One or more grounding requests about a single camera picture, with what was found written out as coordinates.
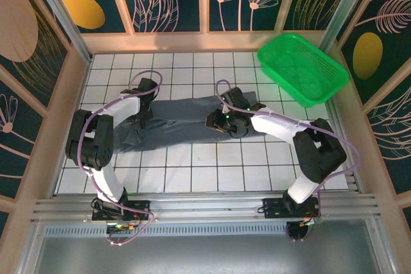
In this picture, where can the grey t-shirt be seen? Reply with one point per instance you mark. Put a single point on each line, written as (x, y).
(180, 126)

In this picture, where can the green plastic mesh basket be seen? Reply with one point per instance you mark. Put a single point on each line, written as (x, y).
(302, 68)

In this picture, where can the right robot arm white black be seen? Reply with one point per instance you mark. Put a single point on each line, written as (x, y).
(276, 126)

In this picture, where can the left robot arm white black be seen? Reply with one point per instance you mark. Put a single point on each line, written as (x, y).
(122, 108)

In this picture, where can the dark panel with leaf drawing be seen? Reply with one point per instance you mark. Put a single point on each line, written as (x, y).
(154, 4)

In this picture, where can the dark panel with orange oval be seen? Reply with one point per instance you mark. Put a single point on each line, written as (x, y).
(83, 11)

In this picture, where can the dark panel with single flower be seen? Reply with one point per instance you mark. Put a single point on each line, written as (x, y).
(16, 145)

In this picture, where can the grey metal sheet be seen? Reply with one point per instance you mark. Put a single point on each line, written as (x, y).
(208, 258)

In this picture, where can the dark panel with pink leaf lines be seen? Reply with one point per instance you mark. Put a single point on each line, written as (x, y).
(395, 133)

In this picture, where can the dark panel feather yellow oval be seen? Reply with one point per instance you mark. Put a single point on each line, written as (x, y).
(385, 46)

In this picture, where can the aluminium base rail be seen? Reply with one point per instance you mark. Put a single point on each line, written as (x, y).
(208, 203)

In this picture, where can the aluminium corner post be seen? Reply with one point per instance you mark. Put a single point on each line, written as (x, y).
(346, 7)
(61, 14)

